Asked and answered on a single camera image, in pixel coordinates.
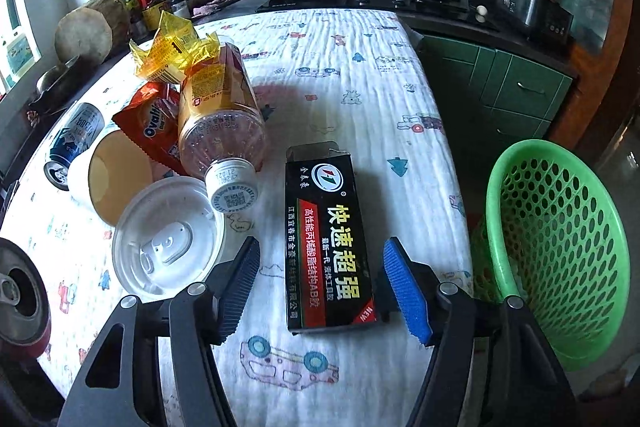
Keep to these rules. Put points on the blue and white drink can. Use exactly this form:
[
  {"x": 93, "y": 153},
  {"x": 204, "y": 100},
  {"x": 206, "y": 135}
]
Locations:
[{"x": 75, "y": 137}]

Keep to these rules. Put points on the window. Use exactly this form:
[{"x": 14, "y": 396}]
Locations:
[{"x": 20, "y": 47}]

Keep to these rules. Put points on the black glue box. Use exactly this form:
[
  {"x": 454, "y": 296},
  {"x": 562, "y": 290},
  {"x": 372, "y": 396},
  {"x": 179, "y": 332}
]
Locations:
[{"x": 325, "y": 232}]

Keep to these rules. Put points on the white paper cup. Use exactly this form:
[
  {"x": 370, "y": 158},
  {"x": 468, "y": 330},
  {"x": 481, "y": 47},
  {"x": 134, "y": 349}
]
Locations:
[{"x": 120, "y": 182}]

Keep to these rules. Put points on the orange snack packet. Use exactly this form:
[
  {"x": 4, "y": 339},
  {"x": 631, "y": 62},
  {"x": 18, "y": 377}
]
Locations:
[{"x": 150, "y": 117}]

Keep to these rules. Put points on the wooden glass-door cabinet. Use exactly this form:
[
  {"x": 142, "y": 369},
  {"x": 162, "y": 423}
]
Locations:
[{"x": 590, "y": 82}]

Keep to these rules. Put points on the yellow plastic wrapper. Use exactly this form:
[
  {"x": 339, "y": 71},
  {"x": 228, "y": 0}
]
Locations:
[{"x": 170, "y": 52}]

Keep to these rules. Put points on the black gas stove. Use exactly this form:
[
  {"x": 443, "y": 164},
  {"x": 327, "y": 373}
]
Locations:
[{"x": 380, "y": 2}]

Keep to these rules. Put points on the green plastic basket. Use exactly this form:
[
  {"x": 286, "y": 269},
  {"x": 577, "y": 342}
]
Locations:
[{"x": 560, "y": 227}]

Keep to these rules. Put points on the green kitchen cabinet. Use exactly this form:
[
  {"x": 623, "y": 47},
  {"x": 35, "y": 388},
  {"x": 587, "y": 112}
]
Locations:
[{"x": 500, "y": 77}]

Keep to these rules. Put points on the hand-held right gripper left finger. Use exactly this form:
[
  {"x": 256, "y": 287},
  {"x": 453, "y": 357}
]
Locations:
[{"x": 240, "y": 287}]

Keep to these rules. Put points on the red drink can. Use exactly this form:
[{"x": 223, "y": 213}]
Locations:
[{"x": 20, "y": 297}]

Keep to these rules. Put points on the pink cloth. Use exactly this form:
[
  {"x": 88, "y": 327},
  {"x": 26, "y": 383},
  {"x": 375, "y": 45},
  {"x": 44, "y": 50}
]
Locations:
[{"x": 210, "y": 7}]

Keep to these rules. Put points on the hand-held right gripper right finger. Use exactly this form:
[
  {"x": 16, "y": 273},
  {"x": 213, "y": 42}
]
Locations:
[{"x": 407, "y": 292}]

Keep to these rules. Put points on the round wooden chopping block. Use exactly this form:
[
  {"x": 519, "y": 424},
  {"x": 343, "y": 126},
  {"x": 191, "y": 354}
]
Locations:
[{"x": 85, "y": 34}]

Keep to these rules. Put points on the white plastic cup lid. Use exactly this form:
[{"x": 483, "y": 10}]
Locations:
[{"x": 165, "y": 227}]

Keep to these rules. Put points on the clear plastic bottle yellow label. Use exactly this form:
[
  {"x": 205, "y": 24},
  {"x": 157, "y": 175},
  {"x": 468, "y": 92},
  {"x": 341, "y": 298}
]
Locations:
[{"x": 220, "y": 107}]

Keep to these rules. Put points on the white printed tablecloth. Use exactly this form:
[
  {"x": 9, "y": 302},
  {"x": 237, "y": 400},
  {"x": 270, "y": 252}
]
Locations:
[{"x": 340, "y": 72}]

